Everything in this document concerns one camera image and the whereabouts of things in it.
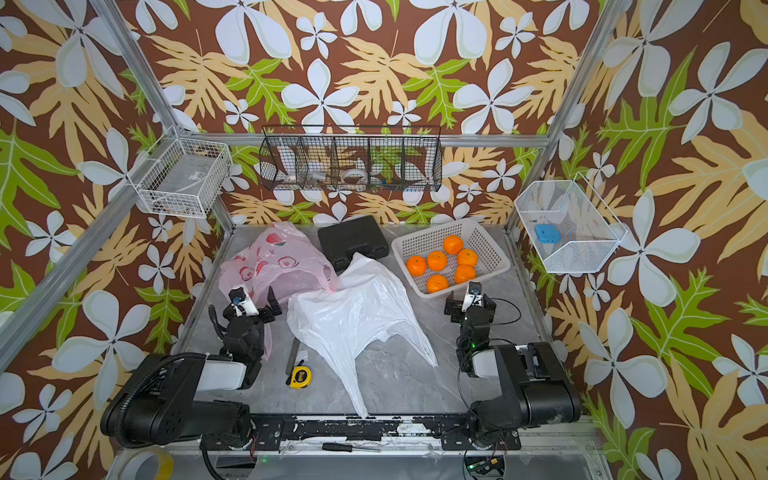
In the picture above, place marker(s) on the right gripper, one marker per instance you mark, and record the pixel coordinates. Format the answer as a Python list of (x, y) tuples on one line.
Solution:
[(455, 317)]

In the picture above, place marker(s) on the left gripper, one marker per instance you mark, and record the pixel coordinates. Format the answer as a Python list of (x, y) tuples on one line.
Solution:
[(275, 310)]

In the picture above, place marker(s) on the orange fruit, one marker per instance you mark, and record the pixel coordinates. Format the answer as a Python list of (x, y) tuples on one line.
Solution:
[(464, 273), (467, 257), (437, 261), (416, 266), (437, 283), (452, 245)]

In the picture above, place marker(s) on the white plastic bag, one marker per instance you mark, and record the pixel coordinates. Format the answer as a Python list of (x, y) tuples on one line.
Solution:
[(370, 304)]

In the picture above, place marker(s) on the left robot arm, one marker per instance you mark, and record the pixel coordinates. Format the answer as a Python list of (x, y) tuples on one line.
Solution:
[(157, 405)]

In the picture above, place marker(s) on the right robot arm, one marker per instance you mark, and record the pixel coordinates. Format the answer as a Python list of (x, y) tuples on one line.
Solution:
[(534, 388)]

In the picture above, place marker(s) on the pink printed plastic bag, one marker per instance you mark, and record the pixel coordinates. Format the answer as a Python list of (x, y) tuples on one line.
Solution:
[(282, 260)]

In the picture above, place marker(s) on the large metal hex key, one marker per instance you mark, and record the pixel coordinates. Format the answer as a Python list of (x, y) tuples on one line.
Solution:
[(291, 363)]

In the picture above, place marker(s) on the white plastic perforated basket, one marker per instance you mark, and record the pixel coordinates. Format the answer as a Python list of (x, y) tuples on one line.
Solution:
[(492, 260)]

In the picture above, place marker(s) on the yellow tape measure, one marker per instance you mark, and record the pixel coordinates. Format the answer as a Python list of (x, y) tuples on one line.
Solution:
[(300, 377)]

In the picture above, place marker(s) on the blue object in basket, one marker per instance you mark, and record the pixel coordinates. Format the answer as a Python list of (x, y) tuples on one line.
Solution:
[(547, 233)]

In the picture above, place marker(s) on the black plastic tool case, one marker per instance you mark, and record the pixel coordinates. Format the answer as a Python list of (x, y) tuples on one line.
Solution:
[(362, 235)]

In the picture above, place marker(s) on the white mesh basket right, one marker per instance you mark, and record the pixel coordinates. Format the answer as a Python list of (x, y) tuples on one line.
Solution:
[(590, 230)]

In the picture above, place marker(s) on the black screwdriver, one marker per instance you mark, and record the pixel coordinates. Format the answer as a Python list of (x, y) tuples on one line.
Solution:
[(346, 448)]

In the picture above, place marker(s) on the white tape roll in basket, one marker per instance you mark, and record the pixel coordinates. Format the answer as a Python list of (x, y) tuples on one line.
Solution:
[(354, 176)]

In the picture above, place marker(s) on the yellow tape roll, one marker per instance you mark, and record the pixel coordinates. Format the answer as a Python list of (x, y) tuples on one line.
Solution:
[(152, 464)]

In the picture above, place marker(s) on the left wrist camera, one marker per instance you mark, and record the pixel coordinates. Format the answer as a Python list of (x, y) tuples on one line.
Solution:
[(242, 302)]

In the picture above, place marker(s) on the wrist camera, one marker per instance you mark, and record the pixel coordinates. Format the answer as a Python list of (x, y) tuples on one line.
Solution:
[(474, 294), (242, 302)]

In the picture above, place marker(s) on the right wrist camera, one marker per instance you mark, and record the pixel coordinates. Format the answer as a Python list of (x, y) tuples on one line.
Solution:
[(474, 294)]

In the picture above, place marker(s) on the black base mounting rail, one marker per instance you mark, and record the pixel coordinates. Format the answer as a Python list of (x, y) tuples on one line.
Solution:
[(452, 432)]

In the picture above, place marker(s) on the white wire basket left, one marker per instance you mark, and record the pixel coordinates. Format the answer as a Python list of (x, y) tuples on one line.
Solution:
[(180, 175)]

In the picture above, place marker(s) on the black wire basket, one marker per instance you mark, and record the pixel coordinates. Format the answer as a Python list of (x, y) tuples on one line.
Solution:
[(396, 158)]

